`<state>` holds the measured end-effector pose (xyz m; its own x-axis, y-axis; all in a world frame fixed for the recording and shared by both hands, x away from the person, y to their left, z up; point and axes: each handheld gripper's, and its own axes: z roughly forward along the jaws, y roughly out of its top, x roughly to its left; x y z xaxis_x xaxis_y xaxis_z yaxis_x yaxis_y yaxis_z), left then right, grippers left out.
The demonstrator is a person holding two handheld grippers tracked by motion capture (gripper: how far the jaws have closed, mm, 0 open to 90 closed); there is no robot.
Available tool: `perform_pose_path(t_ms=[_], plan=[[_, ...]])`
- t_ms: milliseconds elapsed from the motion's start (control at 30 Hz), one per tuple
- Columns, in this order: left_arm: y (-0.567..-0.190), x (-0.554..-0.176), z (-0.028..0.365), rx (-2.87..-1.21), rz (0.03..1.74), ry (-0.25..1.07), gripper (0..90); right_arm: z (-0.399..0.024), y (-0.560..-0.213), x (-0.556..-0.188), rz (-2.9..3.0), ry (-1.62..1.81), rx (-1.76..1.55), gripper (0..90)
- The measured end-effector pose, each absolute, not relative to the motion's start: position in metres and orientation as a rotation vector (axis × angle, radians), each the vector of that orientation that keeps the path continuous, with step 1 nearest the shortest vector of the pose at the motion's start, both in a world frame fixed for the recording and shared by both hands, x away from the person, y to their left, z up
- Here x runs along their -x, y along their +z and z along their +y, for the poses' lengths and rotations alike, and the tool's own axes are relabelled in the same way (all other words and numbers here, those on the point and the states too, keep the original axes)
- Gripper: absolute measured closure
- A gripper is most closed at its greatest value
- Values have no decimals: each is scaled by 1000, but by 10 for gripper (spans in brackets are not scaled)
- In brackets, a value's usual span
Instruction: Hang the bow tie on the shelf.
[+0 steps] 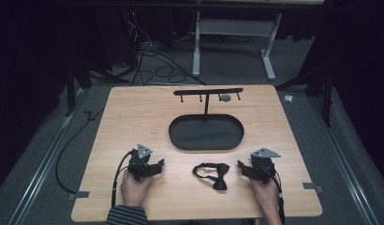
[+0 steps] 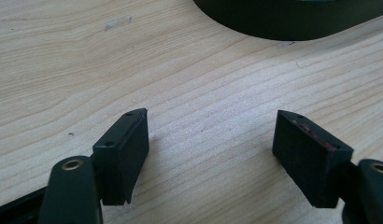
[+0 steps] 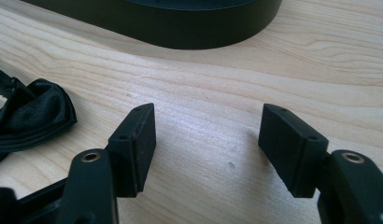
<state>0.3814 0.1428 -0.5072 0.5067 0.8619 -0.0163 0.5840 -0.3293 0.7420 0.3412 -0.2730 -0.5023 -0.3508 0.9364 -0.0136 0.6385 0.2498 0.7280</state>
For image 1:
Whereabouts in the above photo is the person's right hand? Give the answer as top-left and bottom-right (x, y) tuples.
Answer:
(249, 177), (281, 208)

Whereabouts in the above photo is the black hook rack with tray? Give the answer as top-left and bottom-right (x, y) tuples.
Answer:
(168, 87), (245, 152)

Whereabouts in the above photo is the black bow tie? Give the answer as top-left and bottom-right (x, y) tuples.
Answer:
(192, 161), (231, 192)

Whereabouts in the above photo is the person's left hand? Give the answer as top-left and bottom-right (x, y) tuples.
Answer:
(120, 169), (154, 208)

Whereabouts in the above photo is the black metal stand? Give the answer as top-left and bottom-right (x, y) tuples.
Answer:
(274, 67), (335, 128)
(64, 58), (129, 117)

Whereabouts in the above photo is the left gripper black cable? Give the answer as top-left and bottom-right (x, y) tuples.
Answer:
(111, 149), (138, 208)

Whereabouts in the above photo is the tangle of black floor cables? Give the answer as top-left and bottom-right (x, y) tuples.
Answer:
(119, 12), (208, 87)

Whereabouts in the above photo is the long black floor cable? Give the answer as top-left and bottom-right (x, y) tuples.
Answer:
(54, 107), (106, 195)

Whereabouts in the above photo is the grey tape strip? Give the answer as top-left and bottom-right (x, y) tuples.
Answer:
(302, 182), (324, 194)
(67, 190), (91, 202)

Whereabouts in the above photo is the white metal desk frame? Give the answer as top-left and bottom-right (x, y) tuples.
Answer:
(192, 10), (284, 82)

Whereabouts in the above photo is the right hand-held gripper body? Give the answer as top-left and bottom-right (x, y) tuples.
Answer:
(248, 147), (282, 185)

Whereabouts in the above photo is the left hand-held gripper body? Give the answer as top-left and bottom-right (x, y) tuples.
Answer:
(127, 143), (159, 183)

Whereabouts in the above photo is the metal floor rail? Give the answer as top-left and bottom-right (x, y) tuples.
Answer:
(7, 89), (89, 225)
(307, 95), (381, 225)

